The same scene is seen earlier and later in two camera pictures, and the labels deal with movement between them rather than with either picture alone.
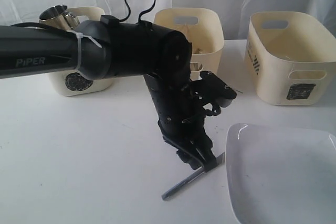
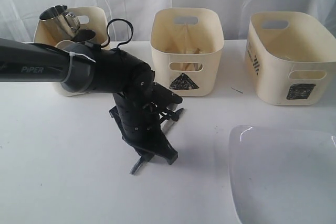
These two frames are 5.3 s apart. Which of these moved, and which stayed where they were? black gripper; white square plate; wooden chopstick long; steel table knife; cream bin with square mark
Moved: steel table knife; black gripper
Stayed: wooden chopstick long; white square plate; cream bin with square mark
